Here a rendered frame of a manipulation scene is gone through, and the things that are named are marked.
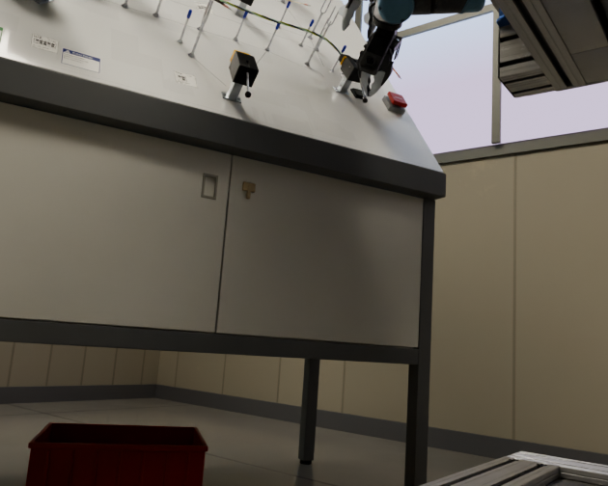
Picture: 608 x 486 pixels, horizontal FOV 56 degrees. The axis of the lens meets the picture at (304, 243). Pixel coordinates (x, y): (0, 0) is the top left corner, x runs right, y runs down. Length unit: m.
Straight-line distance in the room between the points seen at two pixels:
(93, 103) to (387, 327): 0.84
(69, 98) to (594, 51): 0.89
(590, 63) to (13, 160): 0.98
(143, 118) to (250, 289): 0.42
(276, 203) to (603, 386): 1.51
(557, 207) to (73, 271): 1.89
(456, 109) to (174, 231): 1.82
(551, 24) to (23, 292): 0.95
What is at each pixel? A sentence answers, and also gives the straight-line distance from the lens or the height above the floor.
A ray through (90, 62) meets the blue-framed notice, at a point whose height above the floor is 0.92.
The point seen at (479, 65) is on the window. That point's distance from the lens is 2.82.
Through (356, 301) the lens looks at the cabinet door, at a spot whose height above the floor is 0.50.
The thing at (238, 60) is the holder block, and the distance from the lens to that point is 1.30.
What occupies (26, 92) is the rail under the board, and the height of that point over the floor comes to 0.81.
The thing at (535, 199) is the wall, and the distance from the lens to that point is 2.54.
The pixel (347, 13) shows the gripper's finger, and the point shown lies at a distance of 1.63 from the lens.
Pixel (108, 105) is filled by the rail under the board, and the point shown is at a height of 0.82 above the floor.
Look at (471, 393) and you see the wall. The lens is 2.54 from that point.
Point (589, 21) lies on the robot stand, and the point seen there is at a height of 0.80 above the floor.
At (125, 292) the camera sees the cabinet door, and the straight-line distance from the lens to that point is 1.19.
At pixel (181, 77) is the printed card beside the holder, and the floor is 0.96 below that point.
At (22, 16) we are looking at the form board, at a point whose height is 1.01.
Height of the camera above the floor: 0.40
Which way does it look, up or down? 10 degrees up
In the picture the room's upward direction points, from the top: 4 degrees clockwise
